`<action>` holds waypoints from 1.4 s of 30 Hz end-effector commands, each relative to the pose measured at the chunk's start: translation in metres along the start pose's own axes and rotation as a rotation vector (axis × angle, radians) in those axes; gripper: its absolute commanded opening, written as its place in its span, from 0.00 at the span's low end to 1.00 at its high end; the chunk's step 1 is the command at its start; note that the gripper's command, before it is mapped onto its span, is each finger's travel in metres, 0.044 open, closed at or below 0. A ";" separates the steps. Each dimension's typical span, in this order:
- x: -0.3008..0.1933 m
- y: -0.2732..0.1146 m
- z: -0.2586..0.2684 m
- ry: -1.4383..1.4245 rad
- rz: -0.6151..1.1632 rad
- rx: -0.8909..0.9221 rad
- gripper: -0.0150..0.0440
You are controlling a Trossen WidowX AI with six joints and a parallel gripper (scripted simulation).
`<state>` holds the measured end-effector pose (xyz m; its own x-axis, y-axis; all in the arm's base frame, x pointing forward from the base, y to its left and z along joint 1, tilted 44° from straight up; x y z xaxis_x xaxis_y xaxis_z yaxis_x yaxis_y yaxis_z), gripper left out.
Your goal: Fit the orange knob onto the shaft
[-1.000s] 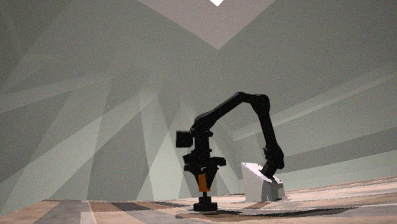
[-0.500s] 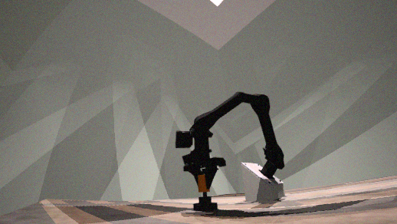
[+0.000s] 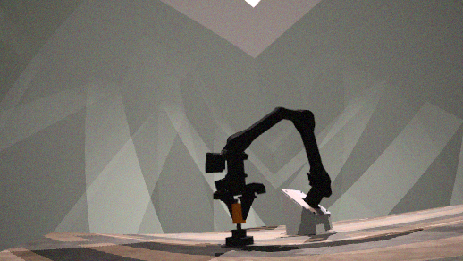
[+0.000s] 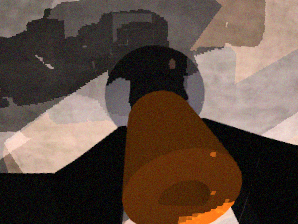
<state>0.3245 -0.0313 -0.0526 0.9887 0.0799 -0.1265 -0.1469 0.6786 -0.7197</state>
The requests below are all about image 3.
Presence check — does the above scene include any orange knob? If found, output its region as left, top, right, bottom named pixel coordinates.
left=231, top=203, right=246, bottom=223

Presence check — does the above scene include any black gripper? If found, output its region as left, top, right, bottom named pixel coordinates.
left=214, top=169, right=266, bottom=220

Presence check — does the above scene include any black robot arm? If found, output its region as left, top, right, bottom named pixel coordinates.
left=205, top=107, right=332, bottom=208

